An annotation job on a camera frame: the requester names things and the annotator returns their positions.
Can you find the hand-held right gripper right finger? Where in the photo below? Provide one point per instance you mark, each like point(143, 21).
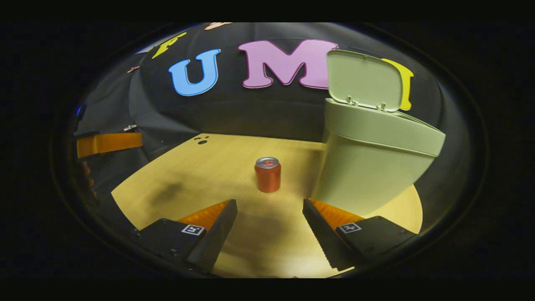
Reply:
point(322, 236)

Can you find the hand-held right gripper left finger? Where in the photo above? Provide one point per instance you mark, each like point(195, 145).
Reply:
point(215, 238)

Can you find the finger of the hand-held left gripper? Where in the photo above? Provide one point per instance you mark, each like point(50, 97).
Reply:
point(117, 142)

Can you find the pale green lidded garbage bin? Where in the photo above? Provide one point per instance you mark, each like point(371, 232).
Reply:
point(368, 175)

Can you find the red pop can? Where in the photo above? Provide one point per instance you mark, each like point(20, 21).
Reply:
point(267, 177)

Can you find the small metal cloth clip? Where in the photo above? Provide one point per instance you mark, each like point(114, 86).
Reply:
point(130, 127)

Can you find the black backdrop cloth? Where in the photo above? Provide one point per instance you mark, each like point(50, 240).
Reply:
point(250, 113)

